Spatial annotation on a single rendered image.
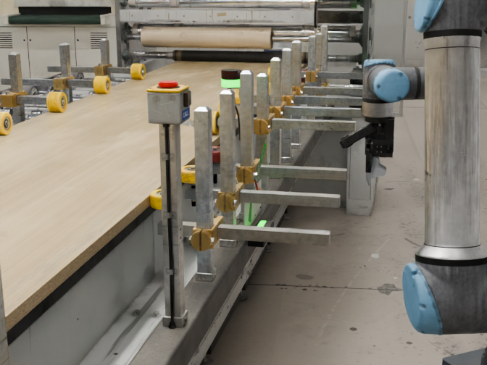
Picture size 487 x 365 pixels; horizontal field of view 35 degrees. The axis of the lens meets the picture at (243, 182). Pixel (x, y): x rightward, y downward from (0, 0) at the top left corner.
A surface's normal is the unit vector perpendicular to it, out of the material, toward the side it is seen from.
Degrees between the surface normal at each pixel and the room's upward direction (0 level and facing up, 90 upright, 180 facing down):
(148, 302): 0
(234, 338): 0
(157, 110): 90
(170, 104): 90
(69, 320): 90
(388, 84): 90
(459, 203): 78
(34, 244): 0
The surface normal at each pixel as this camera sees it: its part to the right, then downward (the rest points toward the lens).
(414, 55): -0.11, 0.26
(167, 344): 0.00, -0.96
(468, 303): 0.06, 0.06
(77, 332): 0.98, 0.05
